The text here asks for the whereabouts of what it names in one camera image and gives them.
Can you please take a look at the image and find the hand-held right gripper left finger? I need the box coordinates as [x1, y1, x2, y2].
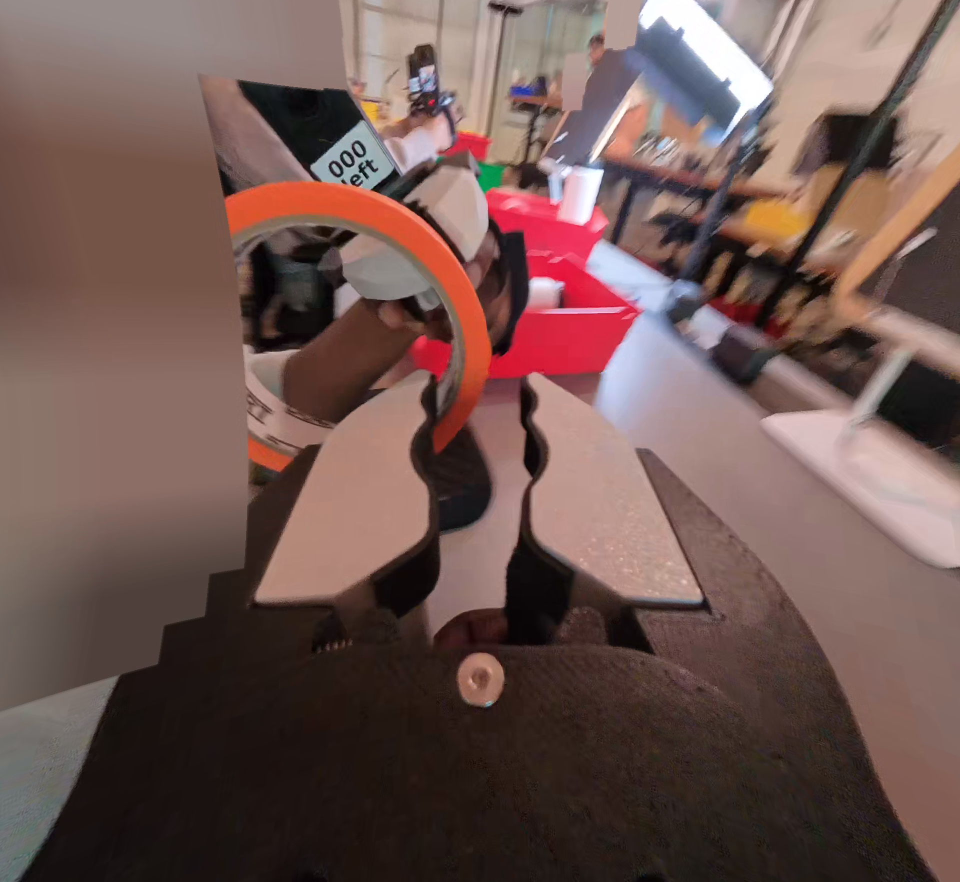
[251, 372, 444, 617]

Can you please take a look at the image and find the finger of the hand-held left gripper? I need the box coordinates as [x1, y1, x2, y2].
[341, 233, 444, 313]
[408, 154, 492, 261]

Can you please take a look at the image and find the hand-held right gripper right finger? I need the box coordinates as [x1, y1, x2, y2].
[504, 372, 710, 647]

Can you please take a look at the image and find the orange masking tape roll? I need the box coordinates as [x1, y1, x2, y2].
[223, 180, 494, 474]

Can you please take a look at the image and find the person's left forearm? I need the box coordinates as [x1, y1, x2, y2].
[283, 308, 451, 422]

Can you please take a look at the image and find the person's left hand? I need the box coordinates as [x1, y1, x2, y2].
[375, 225, 530, 358]

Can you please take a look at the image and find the white paper roll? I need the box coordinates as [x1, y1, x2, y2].
[555, 163, 605, 225]

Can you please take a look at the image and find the long wooden workbench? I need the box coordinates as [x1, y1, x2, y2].
[600, 147, 826, 261]

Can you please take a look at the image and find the white flat stand base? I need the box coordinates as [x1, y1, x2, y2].
[761, 342, 960, 568]

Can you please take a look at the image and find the large bright display screen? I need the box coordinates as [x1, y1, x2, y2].
[637, 0, 774, 141]

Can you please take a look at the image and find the yellow box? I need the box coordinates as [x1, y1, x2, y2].
[746, 199, 815, 238]

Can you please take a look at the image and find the wood-framed black panel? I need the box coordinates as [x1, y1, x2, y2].
[832, 147, 960, 343]

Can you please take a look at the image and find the black hand-held camera rig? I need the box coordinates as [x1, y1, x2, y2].
[405, 42, 459, 141]

